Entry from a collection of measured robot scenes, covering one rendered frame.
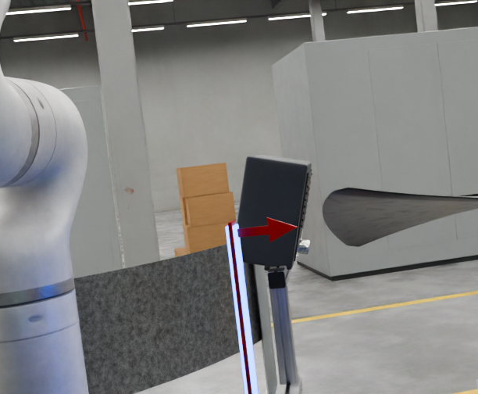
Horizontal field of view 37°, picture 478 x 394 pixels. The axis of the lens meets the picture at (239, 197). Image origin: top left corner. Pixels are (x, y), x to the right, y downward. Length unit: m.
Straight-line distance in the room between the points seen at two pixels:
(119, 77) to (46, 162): 4.05
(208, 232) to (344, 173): 2.45
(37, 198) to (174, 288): 1.63
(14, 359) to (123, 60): 4.17
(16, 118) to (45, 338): 0.23
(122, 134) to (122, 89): 0.29
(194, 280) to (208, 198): 6.20
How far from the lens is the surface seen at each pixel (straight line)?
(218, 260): 2.57
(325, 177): 6.76
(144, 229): 4.82
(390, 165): 6.96
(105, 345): 2.31
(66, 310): 0.79
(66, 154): 0.82
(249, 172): 1.26
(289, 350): 1.25
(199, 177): 8.63
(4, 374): 0.78
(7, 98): 0.74
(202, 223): 8.66
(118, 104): 4.83
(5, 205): 0.84
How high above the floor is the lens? 1.25
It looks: 3 degrees down
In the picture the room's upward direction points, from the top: 7 degrees counter-clockwise
